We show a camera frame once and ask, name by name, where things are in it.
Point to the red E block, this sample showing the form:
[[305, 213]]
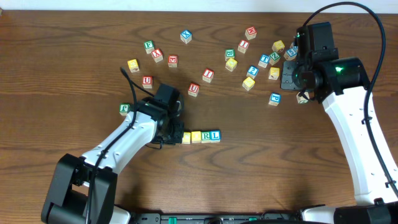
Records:
[[173, 61]]

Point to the green J block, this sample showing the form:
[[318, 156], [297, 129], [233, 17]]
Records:
[[124, 109]]

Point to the blue X block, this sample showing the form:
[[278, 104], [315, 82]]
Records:
[[186, 36]]

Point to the yellow O block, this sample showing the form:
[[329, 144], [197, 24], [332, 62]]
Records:
[[196, 137]]

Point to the blue P block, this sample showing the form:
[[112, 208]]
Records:
[[274, 99]]

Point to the blue L block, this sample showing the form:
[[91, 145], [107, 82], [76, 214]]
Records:
[[215, 136]]

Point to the yellow S block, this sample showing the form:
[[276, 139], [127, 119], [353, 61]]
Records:
[[248, 83]]

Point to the green Z block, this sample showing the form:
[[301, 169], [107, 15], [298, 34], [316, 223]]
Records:
[[274, 58]]

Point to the red U block centre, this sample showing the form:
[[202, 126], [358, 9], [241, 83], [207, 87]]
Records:
[[193, 89]]

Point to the green F block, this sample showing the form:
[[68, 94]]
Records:
[[149, 46]]

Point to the green B block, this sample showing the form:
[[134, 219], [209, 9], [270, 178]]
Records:
[[229, 53]]

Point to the yellow hammer block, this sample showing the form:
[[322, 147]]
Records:
[[274, 73]]

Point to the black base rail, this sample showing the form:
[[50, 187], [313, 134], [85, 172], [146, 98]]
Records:
[[156, 218]]

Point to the yellow block under B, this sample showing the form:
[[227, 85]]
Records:
[[231, 64]]

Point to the red I block upper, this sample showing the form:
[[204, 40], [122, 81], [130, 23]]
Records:
[[243, 46]]

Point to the blue T block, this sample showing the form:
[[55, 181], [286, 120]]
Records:
[[264, 61]]

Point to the red U block left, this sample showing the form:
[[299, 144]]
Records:
[[147, 82]]

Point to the yellow C block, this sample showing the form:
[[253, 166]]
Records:
[[186, 138]]

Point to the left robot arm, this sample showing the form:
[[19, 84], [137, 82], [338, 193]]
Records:
[[83, 189]]

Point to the green R block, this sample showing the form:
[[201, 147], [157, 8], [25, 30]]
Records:
[[205, 136]]

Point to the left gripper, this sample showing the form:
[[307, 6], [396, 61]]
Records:
[[178, 132]]

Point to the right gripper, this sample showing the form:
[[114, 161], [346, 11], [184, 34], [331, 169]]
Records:
[[288, 76]]

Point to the yellow block upper right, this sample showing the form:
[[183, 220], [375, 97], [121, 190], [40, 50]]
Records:
[[278, 46]]

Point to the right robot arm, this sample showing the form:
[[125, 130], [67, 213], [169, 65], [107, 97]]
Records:
[[340, 85]]

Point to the blue 2 block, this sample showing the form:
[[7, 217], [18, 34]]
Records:
[[252, 72]]

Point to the red u block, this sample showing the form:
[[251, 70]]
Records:
[[193, 89], [147, 82]]

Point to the red i block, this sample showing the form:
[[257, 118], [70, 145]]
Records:
[[208, 75], [243, 46]]

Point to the red block top right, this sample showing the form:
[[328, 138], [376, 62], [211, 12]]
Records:
[[250, 33]]

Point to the blue 5 block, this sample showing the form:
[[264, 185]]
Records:
[[290, 54]]

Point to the plain L block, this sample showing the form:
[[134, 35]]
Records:
[[303, 97]]

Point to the red I block centre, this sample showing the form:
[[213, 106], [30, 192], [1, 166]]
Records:
[[208, 75]]

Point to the yellow block far left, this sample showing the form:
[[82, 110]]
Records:
[[133, 65]]

